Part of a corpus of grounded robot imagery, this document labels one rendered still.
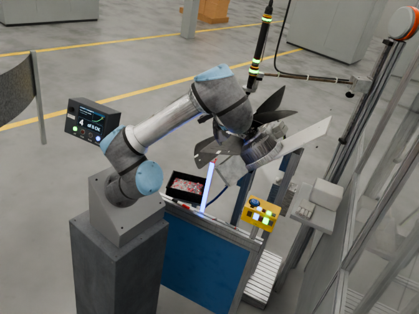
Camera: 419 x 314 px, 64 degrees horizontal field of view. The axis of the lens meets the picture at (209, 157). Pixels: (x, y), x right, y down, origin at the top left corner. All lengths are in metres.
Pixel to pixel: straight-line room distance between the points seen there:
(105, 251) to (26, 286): 1.26
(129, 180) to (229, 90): 0.47
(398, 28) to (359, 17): 6.83
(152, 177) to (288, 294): 1.78
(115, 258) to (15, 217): 1.76
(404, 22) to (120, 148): 1.48
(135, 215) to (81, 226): 0.24
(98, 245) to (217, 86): 0.79
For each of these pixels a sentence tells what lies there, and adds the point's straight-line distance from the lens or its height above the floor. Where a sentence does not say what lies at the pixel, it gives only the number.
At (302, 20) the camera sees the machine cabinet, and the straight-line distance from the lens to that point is 9.32.
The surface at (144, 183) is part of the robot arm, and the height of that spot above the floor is 1.34.
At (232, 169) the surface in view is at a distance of 1.92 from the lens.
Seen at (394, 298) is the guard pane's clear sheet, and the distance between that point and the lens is 1.02.
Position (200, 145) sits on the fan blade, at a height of 0.99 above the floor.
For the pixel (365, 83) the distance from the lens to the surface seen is 2.03.
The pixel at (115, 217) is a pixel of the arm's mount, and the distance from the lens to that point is 1.37.
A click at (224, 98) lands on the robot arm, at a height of 1.68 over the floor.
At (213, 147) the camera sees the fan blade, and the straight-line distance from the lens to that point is 1.75.
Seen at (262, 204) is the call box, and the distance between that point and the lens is 1.63.
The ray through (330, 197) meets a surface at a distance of 2.09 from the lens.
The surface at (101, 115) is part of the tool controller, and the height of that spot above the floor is 1.24.
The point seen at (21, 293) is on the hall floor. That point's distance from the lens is 2.60.
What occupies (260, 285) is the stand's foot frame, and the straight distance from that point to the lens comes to 2.60.
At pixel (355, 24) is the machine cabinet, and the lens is 8.86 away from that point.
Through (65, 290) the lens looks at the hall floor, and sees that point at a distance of 2.56.
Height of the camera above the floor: 2.10
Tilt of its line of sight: 33 degrees down
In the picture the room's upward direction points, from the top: 12 degrees clockwise
